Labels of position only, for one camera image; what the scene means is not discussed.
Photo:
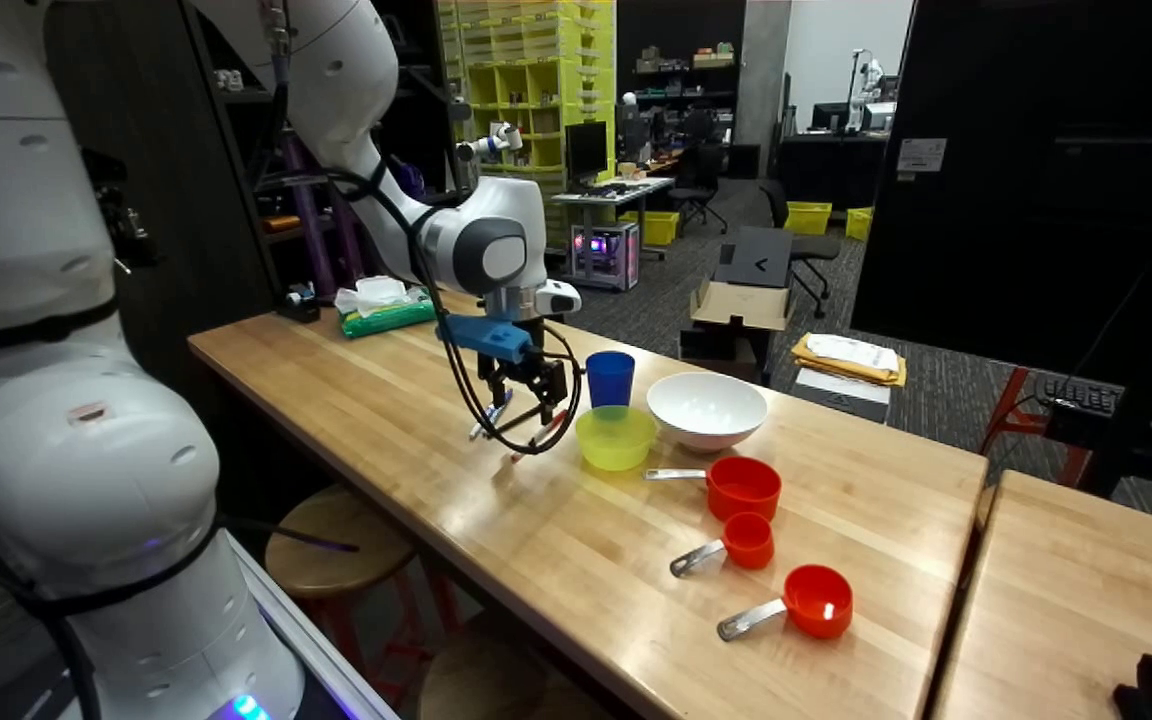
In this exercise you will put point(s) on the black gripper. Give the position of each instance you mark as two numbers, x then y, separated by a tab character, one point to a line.
534	376

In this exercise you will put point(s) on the red capped clear pen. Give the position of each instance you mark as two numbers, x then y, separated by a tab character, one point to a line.
555	429

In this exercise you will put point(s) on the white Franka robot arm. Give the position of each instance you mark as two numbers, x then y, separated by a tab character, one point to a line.
69	452

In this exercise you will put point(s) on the blue and white marker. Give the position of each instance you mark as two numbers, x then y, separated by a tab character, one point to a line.
485	426

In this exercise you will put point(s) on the blue plastic cup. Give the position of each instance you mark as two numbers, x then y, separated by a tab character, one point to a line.
611	376

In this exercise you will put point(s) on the yellow-green plastic bowl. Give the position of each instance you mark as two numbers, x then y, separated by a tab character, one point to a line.
615	441

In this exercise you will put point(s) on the green wet wipes pack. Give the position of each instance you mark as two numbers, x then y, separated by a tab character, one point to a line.
383	315

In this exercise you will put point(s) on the white bowl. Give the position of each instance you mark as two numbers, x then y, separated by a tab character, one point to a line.
705	408

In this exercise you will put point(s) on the yellow storage bin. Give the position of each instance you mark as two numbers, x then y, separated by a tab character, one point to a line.
810	219
660	230
859	221

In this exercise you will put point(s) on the large red measuring cup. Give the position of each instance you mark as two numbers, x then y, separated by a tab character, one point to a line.
740	486

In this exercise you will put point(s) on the round wooden stool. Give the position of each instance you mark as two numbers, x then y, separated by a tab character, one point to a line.
497	672
337	540

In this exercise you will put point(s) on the open cardboard box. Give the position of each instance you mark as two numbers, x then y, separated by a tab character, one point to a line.
737	307

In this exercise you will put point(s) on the small red measuring cup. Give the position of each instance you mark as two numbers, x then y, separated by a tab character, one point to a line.
750	540

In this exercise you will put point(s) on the white flat box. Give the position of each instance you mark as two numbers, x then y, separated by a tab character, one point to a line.
841	387

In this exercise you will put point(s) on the yellow paper envelope stack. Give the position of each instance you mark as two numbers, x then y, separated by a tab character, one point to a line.
850	358

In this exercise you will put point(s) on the yellow drawer shelf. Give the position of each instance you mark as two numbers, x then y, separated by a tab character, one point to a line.
521	80

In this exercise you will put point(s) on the medium red measuring cup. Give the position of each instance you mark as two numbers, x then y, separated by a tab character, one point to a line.
819	602

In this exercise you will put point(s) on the orange metal stool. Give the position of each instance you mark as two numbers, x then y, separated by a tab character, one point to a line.
1010	414

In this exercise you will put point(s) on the large black monitor panel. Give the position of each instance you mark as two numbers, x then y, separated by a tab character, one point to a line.
1043	175

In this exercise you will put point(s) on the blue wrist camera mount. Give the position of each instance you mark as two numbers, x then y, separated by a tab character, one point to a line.
490	336

